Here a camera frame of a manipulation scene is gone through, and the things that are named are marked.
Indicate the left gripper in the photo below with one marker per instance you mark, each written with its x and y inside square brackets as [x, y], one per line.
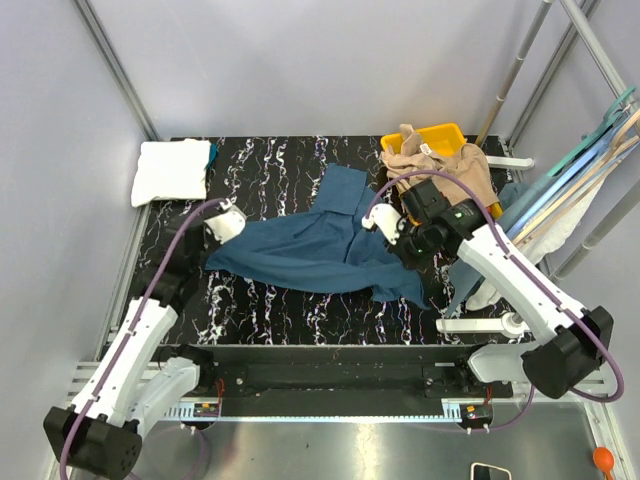
[211, 237]

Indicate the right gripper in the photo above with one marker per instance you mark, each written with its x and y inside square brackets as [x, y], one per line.
[409, 262]

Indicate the blue t-shirt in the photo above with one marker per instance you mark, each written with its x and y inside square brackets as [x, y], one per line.
[324, 250]

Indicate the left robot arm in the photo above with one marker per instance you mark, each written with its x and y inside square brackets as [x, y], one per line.
[103, 429]

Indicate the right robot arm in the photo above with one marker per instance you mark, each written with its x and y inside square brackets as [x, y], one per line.
[570, 341]

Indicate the beige t-shirt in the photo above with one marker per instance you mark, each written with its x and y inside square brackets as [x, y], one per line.
[450, 165]

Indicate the folded white t-shirt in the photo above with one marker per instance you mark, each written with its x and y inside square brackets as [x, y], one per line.
[173, 170]

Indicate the yellow plastic bin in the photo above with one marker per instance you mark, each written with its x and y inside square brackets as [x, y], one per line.
[440, 142]

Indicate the folded teal t-shirt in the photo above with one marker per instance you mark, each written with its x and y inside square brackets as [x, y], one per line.
[213, 152]

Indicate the hanging white towel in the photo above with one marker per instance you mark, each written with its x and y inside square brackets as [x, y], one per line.
[548, 238]

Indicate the light blue clothes hanger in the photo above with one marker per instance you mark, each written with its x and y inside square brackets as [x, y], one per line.
[576, 174]

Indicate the wooden clothes hanger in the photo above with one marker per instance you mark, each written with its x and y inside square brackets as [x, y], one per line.
[577, 180]

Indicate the teal clothes hanger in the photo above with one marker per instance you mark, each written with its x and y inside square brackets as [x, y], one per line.
[611, 118]

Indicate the smartphone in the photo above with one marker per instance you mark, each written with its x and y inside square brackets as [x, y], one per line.
[481, 471]

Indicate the orange spoon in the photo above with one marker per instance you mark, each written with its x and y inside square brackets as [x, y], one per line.
[604, 461]

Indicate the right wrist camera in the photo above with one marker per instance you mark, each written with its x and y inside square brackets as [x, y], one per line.
[387, 220]

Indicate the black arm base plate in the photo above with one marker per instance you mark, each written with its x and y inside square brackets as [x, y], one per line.
[343, 382]

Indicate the aluminium frame rail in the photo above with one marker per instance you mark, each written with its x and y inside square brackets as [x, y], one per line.
[409, 384]

